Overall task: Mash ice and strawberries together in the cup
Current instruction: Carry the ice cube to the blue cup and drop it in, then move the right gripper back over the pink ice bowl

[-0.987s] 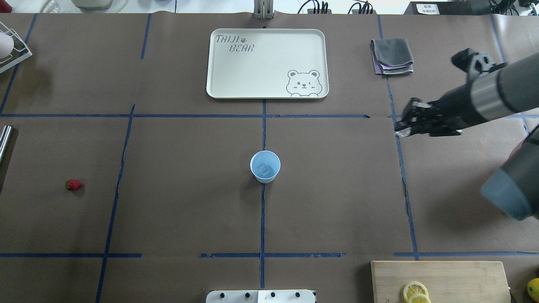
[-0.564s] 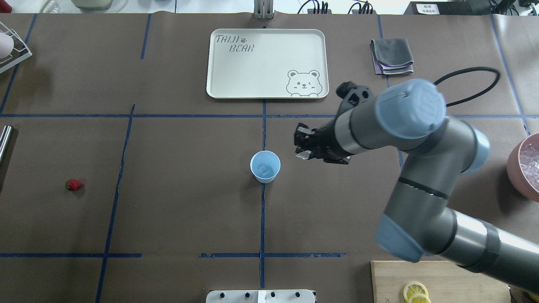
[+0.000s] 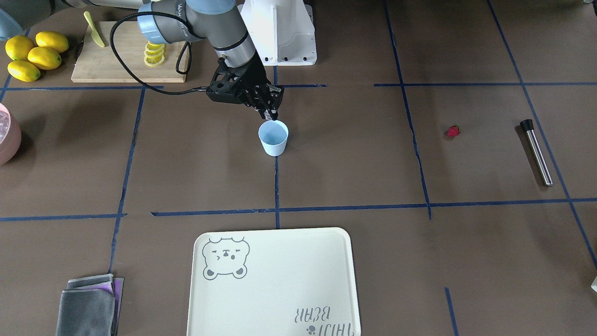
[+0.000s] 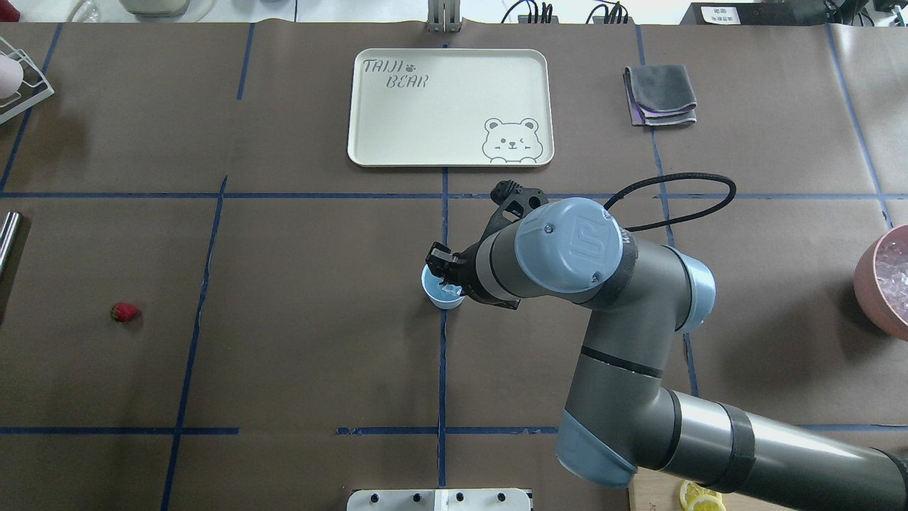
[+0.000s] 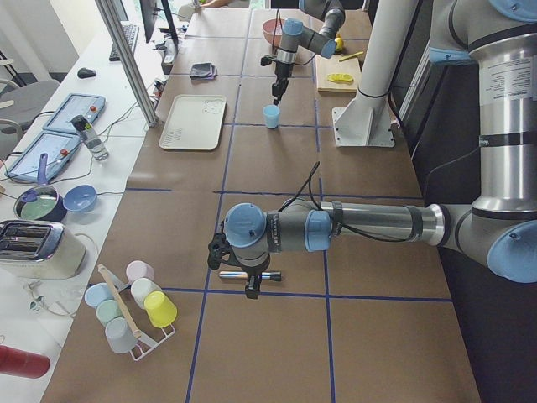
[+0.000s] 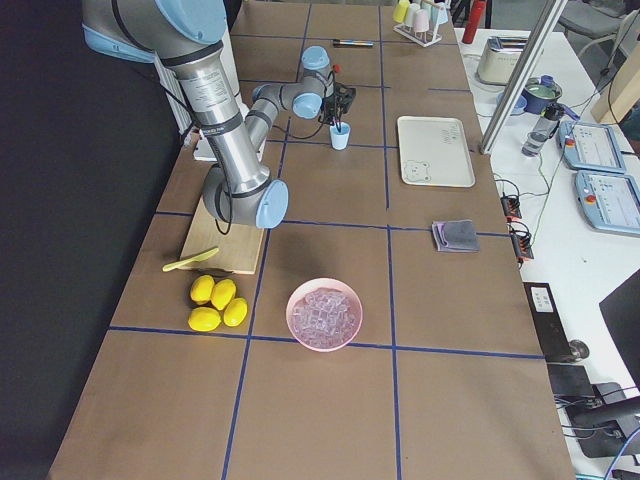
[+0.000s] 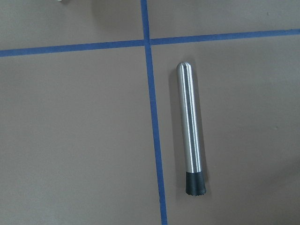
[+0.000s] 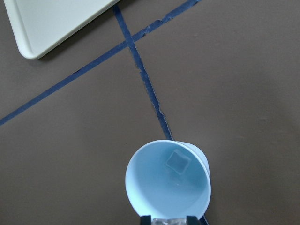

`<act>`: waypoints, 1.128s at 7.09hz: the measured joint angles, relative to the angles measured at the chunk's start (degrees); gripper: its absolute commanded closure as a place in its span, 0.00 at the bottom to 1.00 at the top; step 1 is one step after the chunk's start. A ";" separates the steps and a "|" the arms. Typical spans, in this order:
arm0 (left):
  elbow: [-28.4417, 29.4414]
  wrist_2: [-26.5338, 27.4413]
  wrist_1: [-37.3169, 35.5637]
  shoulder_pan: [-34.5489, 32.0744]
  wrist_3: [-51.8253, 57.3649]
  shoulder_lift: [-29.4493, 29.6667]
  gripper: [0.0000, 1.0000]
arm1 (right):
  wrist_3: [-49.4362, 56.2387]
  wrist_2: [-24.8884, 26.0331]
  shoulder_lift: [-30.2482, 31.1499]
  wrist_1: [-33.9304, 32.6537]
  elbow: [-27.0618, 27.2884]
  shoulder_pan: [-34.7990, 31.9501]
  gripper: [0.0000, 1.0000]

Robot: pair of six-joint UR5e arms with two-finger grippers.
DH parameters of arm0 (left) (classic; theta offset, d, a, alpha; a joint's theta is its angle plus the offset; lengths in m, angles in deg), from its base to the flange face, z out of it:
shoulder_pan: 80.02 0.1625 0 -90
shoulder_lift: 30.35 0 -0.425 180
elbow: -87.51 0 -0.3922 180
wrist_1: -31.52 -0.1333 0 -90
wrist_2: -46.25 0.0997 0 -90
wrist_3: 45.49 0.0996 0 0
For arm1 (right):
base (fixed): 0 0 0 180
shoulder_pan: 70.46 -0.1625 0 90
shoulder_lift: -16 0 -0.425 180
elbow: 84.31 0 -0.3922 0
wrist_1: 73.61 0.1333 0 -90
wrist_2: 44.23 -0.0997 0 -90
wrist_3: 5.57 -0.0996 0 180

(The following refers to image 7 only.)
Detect steel muddler black tip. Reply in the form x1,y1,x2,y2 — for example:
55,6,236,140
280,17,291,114
176,62,206,196

